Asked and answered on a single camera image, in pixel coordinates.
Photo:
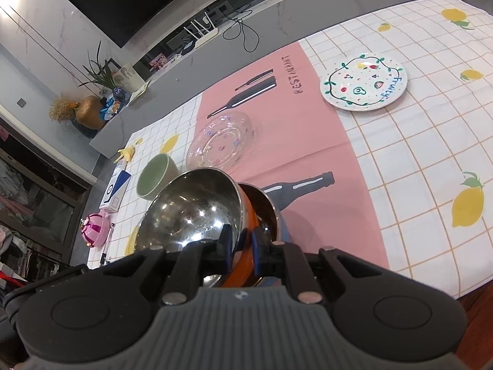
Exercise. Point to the clear glass plate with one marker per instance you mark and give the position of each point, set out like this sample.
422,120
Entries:
223,140

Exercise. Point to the white router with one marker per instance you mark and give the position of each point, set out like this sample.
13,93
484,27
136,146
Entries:
202,34

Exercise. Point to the white fruit print plate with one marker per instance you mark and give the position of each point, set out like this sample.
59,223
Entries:
364,83

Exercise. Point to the blue steel bowl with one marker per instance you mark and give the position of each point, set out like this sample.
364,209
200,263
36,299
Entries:
269,208

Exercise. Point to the orange steel bowl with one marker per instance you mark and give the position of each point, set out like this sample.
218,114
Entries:
185,208

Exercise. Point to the green ceramic bowl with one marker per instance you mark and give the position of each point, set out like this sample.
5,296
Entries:
154,179

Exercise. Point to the black pen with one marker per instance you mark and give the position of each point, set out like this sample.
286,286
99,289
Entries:
104,258

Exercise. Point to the white printed pot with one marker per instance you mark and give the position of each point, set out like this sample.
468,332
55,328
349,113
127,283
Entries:
127,77

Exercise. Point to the black television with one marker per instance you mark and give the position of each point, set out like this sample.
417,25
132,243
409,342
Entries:
154,0

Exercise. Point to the green leafy plant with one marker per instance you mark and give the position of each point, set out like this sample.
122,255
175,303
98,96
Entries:
98,71

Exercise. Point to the grey wall switch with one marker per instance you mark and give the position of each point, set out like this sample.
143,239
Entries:
21,103

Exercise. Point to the dark blue glass jar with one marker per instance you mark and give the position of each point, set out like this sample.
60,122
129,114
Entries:
120,94

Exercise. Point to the blue snack packet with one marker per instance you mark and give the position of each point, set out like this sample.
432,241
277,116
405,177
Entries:
109,110

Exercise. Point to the dark glass cabinet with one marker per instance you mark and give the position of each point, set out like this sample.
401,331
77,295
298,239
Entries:
34,200

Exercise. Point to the yellow banana peel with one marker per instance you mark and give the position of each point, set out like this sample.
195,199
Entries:
125,154

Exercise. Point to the pink hat-shaped toy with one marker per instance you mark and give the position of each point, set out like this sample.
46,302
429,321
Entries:
94,231

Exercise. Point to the pink and checked tablecloth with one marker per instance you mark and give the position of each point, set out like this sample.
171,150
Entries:
404,154

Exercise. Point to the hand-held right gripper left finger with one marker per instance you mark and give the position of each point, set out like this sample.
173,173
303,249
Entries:
227,244

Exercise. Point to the grey tv console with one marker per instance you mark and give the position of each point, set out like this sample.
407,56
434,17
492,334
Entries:
269,27

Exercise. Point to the white paper sheet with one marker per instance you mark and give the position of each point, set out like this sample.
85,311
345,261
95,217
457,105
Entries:
139,91

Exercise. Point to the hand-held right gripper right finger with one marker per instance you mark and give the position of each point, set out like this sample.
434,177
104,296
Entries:
256,252

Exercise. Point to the blue and white box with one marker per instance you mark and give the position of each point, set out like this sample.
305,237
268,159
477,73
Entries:
115,190

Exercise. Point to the dried flower bunch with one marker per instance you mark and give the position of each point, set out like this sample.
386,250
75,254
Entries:
61,108

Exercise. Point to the gold vase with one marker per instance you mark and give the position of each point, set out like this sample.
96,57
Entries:
90,111

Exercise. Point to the pink box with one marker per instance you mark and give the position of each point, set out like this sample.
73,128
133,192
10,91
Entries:
160,61

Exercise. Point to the small black box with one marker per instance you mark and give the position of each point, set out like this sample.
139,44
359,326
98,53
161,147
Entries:
187,46

